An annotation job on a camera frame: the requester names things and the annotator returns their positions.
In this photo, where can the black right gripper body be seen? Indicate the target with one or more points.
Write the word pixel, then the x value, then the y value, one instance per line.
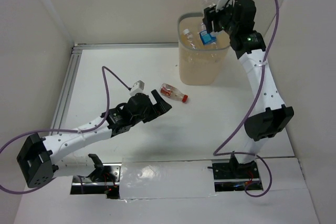
pixel 222 19

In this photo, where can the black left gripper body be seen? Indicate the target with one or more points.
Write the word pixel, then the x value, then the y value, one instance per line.
pixel 155 107

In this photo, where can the red cap juice bottle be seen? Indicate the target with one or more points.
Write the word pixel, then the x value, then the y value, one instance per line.
pixel 173 93

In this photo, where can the blue label water bottle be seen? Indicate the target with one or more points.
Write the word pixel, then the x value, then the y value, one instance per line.
pixel 207 40

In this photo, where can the clear bottle front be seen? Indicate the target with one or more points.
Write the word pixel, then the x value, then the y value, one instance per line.
pixel 189 40

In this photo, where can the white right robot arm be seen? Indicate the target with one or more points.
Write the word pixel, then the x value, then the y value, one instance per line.
pixel 268 114

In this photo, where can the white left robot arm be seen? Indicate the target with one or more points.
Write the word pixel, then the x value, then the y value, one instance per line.
pixel 41 159

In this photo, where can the beige plastic waste bin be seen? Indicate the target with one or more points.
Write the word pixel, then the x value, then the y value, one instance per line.
pixel 199 67

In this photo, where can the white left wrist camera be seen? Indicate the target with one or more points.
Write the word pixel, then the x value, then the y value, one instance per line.
pixel 138 87

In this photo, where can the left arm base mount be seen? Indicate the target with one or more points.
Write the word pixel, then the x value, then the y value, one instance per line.
pixel 103 180

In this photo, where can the aluminium frame rail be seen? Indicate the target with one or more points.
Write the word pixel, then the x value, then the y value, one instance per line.
pixel 71 73

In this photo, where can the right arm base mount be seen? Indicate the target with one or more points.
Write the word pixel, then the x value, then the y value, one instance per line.
pixel 231 176

